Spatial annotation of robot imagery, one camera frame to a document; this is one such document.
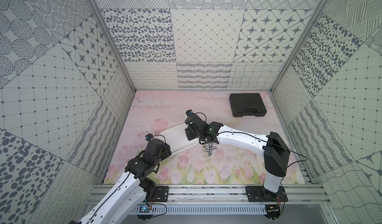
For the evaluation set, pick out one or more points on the white slotted cable duct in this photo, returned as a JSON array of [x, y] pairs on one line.
[[204, 210]]

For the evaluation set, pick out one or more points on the white plastic storage box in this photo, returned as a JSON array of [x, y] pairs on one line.
[[177, 140]]

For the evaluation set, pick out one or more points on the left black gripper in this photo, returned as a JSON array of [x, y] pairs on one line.
[[159, 146]]

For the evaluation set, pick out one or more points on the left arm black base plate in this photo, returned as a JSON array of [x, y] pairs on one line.
[[157, 194]]

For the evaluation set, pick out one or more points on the black plastic tool case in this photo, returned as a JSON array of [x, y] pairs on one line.
[[247, 104]]

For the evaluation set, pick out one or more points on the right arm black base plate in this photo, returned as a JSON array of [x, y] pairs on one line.
[[260, 194]]

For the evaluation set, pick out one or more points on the chrome socket pile front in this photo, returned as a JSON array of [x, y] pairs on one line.
[[209, 148]]

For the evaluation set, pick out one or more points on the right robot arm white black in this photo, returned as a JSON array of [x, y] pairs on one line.
[[270, 147]]

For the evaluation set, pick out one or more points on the aluminium mounting rail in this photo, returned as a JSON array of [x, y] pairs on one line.
[[296, 194]]

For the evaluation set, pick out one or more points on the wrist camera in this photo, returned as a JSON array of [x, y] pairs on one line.
[[149, 137], [189, 113]]

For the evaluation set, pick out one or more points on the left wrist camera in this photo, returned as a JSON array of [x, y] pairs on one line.
[[149, 137]]

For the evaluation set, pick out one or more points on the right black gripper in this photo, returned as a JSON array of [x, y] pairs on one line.
[[188, 132]]

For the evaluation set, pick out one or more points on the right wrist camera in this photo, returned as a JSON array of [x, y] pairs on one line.
[[189, 113]]

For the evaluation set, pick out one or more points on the small circuit board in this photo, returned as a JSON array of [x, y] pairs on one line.
[[144, 209]]

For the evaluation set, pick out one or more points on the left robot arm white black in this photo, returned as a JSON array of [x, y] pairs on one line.
[[132, 188]]

